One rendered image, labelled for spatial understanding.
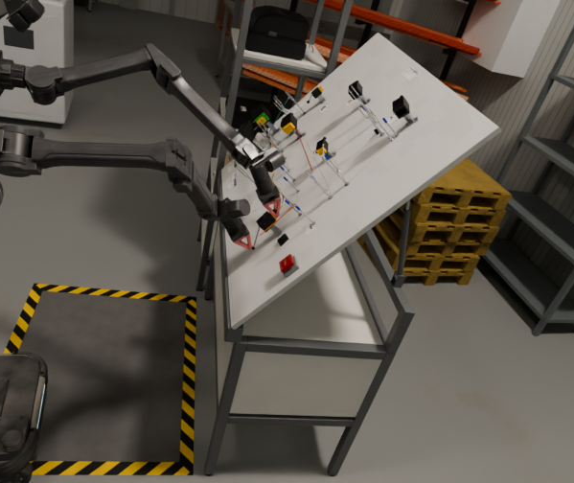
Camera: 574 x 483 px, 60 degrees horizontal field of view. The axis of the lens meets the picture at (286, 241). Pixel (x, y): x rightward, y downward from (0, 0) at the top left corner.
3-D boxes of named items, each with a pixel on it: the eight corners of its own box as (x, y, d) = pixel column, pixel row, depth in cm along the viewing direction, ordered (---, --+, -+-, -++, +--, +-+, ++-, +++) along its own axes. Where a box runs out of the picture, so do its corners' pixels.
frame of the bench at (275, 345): (203, 476, 213) (236, 342, 171) (203, 296, 310) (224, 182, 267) (336, 476, 227) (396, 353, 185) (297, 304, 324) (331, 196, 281)
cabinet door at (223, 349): (216, 407, 195) (233, 334, 174) (214, 311, 240) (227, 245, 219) (222, 407, 196) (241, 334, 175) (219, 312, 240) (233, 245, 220)
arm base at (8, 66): (-1, 87, 157) (-4, 48, 151) (28, 91, 160) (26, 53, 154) (-7, 97, 150) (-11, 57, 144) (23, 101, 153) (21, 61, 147)
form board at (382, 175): (223, 172, 264) (220, 169, 263) (379, 34, 235) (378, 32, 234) (234, 330, 168) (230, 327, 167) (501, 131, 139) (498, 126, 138)
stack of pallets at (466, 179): (472, 286, 391) (521, 196, 348) (386, 287, 364) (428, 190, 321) (406, 210, 479) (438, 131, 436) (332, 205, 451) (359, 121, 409)
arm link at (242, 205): (201, 194, 168) (200, 218, 166) (227, 186, 161) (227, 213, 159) (224, 201, 177) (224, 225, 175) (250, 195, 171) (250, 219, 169)
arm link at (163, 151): (190, 130, 121) (189, 170, 119) (193, 152, 134) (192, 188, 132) (-9, 124, 114) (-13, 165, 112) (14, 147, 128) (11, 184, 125)
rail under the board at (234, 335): (224, 342, 170) (227, 328, 167) (217, 180, 266) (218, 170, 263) (240, 343, 171) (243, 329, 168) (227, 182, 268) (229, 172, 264)
